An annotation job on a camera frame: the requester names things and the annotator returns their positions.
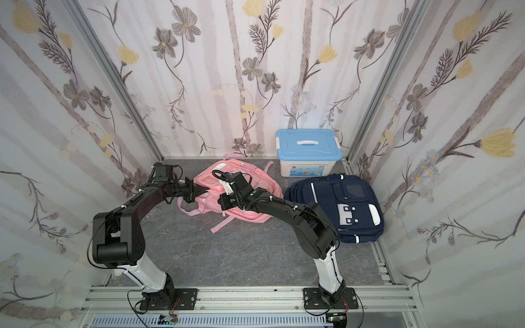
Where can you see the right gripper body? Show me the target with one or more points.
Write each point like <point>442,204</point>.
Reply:
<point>225,200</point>

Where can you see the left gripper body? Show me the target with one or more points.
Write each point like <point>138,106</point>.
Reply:
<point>183,189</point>

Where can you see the pink backpack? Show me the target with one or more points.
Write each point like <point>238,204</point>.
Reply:
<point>207,203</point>

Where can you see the navy blue backpack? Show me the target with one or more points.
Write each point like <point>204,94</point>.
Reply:
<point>347,200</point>

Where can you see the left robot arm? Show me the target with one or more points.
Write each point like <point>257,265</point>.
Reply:
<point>118,242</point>

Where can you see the white box with blue lid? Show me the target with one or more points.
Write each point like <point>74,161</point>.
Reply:
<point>307,152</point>

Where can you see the small circuit board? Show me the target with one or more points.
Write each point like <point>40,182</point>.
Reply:
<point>168,319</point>

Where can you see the white slotted cable duct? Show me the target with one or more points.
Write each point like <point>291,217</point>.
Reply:
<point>212,320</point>

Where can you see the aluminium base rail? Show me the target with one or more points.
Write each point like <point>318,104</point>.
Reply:
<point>361,306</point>

